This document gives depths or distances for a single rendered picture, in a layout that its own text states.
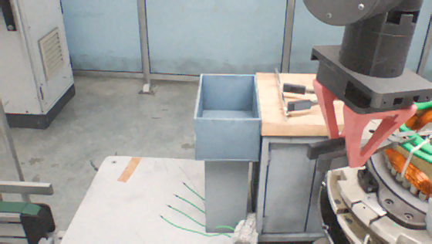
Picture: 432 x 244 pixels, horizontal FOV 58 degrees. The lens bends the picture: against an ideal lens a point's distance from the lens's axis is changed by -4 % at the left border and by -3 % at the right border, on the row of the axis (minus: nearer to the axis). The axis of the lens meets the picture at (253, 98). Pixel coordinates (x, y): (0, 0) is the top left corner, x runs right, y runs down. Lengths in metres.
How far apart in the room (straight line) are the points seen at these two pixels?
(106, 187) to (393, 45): 0.77
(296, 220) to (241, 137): 0.22
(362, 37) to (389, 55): 0.03
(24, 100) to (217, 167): 2.09
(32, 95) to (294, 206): 2.12
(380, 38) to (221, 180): 0.49
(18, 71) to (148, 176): 1.75
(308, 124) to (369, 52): 0.33
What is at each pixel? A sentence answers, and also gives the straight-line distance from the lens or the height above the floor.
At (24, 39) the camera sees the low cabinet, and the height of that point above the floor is 0.59.
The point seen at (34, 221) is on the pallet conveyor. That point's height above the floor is 0.74.
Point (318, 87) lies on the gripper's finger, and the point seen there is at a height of 1.24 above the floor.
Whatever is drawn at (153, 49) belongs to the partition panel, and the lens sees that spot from 2.93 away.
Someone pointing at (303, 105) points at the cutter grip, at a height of 1.09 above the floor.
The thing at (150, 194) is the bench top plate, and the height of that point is 0.78.
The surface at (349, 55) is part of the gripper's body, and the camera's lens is 0.34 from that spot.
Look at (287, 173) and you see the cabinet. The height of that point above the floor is 0.96.
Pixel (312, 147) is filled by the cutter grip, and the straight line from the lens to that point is 0.39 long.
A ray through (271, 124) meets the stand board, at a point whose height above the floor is 1.06.
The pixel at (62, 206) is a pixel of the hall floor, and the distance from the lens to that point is 2.16.
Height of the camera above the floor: 1.40
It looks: 28 degrees down
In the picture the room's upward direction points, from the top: 3 degrees clockwise
